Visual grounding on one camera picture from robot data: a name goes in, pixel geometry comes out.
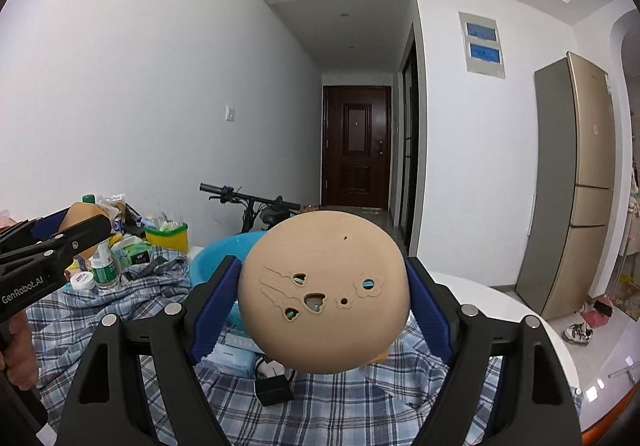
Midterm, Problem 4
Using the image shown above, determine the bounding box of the white jar lid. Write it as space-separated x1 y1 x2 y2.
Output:
70 270 97 292

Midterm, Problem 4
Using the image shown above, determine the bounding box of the white charger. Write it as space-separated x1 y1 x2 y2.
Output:
255 356 286 379

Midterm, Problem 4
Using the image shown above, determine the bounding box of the white sneaker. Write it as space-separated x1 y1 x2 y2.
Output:
562 323 595 347

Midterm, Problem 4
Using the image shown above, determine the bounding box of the dark brown entrance door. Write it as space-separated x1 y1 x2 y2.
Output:
322 85 392 208

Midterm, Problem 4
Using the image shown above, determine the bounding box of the black plastic bag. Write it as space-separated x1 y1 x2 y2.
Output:
122 203 146 227

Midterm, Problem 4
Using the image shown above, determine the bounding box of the yellow and green container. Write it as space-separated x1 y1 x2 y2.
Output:
144 222 189 254

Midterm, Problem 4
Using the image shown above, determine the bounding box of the black-framed glass sliding door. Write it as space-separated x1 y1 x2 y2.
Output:
397 24 426 254

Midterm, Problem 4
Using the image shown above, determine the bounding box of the black bicycle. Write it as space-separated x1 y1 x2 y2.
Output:
199 183 303 234

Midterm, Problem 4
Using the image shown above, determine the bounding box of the blue plastic basin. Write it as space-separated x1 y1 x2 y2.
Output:
192 232 271 284

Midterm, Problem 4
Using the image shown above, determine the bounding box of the clear green-capped water bottle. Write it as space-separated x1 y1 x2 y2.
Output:
81 193 122 291

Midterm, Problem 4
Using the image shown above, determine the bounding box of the pink box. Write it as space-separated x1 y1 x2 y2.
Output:
580 296 613 329

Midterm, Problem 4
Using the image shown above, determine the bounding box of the black power adapter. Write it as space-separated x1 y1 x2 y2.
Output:
254 375 295 408

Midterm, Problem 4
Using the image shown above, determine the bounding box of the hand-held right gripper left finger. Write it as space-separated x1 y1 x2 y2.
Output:
56 255 242 446

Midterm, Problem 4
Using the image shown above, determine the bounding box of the grey wall panel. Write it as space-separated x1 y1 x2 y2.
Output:
459 11 506 80

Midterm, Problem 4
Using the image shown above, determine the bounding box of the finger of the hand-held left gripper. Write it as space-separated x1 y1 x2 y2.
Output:
0 207 72 252
20 215 112 274

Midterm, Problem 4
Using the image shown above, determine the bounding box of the round tan wooden disc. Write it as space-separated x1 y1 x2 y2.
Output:
237 209 412 373

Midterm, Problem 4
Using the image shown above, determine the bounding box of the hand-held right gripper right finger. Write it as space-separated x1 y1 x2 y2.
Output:
404 256 583 446

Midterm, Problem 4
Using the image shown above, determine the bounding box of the amber soap case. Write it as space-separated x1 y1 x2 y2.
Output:
59 202 110 261

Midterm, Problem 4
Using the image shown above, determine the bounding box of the gold refrigerator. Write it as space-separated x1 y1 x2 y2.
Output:
515 51 617 322

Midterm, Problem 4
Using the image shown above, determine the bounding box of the open green tissue pack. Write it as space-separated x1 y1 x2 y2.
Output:
122 239 153 267

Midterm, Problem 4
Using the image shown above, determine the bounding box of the person's left hand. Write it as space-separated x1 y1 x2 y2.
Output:
0 313 40 393

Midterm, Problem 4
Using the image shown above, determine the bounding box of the bunch of clear sachets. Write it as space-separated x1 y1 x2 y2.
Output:
152 211 186 229

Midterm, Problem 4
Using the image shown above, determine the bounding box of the blue plaid shirt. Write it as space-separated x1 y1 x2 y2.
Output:
22 246 583 446

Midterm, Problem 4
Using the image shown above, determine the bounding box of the light blue wipes pack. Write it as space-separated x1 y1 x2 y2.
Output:
212 321 271 377

